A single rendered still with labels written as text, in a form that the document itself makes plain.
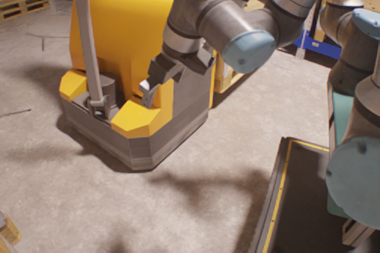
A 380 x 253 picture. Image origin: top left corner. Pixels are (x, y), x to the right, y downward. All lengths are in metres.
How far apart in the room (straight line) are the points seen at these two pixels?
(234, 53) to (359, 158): 0.25
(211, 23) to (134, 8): 0.88
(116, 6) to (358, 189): 1.30
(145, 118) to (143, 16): 0.49
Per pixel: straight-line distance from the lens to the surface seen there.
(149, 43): 1.23
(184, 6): 0.49
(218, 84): 1.84
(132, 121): 1.30
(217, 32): 0.45
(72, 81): 1.72
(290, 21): 0.53
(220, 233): 1.28
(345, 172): 0.35
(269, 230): 0.96
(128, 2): 1.34
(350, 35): 0.95
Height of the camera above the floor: 1.13
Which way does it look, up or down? 36 degrees down
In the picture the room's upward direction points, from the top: 2 degrees clockwise
